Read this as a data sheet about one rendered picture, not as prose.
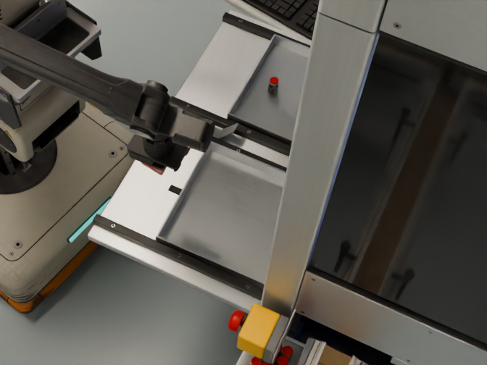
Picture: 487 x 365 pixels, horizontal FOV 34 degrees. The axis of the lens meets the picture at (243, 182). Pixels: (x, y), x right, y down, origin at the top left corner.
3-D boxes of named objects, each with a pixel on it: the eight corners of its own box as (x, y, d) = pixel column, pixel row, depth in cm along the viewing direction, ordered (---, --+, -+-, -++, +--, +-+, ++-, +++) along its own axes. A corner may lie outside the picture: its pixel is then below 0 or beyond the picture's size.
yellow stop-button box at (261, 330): (286, 331, 151) (290, 318, 145) (270, 364, 148) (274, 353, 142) (250, 314, 153) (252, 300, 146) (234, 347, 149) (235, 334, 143)
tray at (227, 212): (351, 206, 174) (353, 199, 171) (306, 309, 162) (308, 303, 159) (209, 148, 179) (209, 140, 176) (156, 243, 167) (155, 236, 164)
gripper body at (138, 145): (176, 174, 144) (175, 153, 138) (126, 153, 146) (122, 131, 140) (192, 146, 147) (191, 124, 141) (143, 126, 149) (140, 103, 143)
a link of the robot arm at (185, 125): (144, 77, 130) (126, 127, 129) (210, 98, 128) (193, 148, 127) (159, 95, 141) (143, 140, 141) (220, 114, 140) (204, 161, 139)
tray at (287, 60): (404, 95, 189) (406, 86, 186) (364, 180, 177) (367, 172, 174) (272, 43, 195) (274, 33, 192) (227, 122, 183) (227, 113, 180)
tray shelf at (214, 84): (408, 85, 193) (410, 80, 192) (294, 334, 161) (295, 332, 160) (230, 14, 201) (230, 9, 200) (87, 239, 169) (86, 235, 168)
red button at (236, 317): (252, 321, 150) (254, 313, 147) (243, 340, 148) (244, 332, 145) (234, 312, 151) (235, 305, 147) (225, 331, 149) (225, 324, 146)
